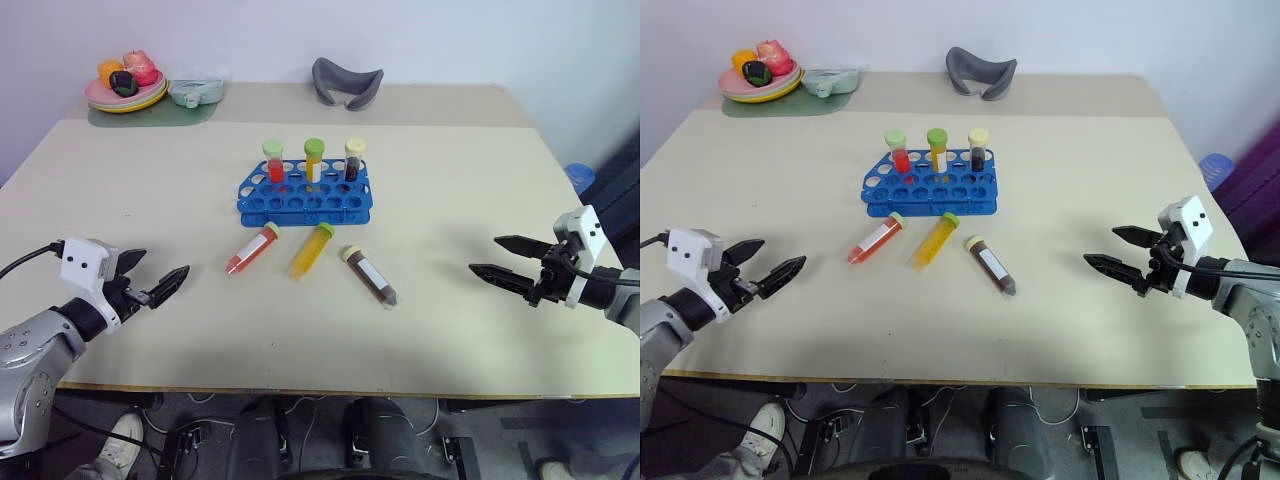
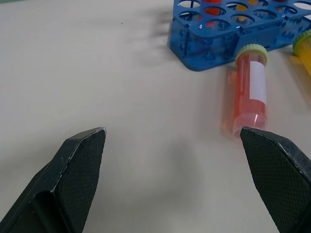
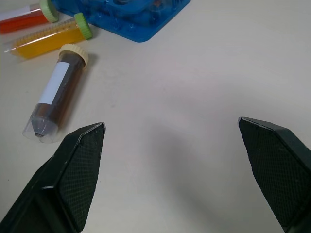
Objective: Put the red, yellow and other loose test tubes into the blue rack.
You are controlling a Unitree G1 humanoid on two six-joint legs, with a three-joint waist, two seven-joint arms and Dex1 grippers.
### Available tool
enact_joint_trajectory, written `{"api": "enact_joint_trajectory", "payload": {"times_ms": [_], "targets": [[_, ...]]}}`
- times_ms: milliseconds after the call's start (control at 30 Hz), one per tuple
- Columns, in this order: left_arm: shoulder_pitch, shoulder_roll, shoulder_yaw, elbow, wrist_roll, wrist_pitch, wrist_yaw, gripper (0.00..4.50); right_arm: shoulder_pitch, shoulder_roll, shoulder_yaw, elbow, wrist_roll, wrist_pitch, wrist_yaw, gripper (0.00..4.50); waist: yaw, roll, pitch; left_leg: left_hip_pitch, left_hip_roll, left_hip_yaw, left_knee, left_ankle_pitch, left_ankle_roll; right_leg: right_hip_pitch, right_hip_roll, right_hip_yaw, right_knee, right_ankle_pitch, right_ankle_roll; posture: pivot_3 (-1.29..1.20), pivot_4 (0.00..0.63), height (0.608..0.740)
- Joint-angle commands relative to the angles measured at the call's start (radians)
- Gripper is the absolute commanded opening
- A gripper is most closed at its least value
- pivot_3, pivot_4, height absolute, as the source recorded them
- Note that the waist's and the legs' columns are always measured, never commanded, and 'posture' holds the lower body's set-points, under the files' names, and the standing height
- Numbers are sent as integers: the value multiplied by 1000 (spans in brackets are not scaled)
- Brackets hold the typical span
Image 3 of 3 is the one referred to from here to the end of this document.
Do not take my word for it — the red liquid tube green cap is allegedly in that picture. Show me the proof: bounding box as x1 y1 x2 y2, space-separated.
0 0 59 34

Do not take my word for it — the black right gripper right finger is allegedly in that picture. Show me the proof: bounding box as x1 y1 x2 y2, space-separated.
237 117 311 233

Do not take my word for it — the yellow liquid tube green cap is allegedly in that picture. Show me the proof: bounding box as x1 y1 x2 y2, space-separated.
3 13 94 60

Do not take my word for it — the brown liquid tube cream cap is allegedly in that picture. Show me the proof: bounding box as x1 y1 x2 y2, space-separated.
22 43 89 144

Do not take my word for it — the blue tube rack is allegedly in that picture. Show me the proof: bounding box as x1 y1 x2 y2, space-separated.
52 0 191 43

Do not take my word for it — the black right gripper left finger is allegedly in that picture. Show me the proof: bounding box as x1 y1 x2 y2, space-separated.
0 122 106 233

